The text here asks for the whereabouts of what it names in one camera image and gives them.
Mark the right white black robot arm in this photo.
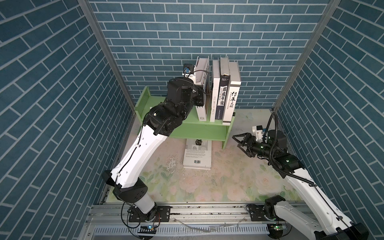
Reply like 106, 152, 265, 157
233, 130, 369, 240

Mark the white La Dame aux camelias book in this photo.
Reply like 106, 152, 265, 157
210, 60, 220, 122

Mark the Chinese book with man portrait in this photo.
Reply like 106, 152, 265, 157
215, 57, 231, 120

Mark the large white black-spine book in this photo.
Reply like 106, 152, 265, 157
223, 62, 241, 126

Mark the green two-tier shelf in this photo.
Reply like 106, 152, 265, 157
135, 86, 236, 150

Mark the white Loewe Foundation Craft Prize book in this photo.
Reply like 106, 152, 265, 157
193, 57, 210, 122

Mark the aluminium mounting rail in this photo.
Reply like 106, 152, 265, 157
85, 202, 334, 226

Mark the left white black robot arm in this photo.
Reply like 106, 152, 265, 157
101, 77, 205, 221

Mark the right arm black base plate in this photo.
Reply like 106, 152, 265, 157
246, 204, 267, 222

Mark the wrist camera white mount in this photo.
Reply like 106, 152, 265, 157
183, 64, 197, 84
252, 125, 266, 141

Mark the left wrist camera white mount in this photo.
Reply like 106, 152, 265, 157
183, 64, 197, 84

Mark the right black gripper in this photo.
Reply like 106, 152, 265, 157
233, 132, 276, 160

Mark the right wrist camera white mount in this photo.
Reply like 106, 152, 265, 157
252, 125, 266, 141

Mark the white book with barcode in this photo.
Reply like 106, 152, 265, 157
183, 139, 212, 170

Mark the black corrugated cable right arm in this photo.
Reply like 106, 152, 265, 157
262, 111, 317, 187

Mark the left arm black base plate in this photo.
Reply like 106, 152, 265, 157
128, 205, 171, 223

